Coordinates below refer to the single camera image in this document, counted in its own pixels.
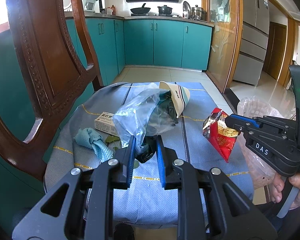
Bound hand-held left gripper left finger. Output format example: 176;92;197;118
12;135;137;240

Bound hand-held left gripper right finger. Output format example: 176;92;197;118
156;135;278;240

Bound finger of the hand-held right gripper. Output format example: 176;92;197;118
227;114;262;128
226;120;260;137

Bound white plastic basket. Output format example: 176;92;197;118
237;97;297;190

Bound red snack wrapper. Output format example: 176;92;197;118
202;107;242;163

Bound clear plastic bag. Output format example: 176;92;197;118
112;82;182;163

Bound white bucket hat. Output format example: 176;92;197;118
159;81;191;119

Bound green leaf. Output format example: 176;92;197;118
104;135;122;147

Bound blue striped cloth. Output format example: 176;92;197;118
44;81;254;229

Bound white green box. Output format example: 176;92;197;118
94;112;119;133

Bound blue rag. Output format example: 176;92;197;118
74;127;114;162

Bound brown wooden door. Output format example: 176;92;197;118
262;21;288;80

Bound wooden framed glass door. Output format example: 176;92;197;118
200;0;244;94

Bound silver refrigerator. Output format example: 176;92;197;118
232;0;270;86

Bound teal lower kitchen cabinets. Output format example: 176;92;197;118
0;17;213;180

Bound steel stock pot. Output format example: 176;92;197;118
191;5;207;20

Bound steel pot lid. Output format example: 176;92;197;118
182;1;192;19

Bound black clay pot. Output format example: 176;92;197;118
157;4;174;15

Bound gas stove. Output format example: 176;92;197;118
130;13;174;17

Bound dark wooden chair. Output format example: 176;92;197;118
0;0;103;183

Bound black wok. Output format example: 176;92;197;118
130;3;152;15

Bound white dish rack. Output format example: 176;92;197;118
80;0;100;12

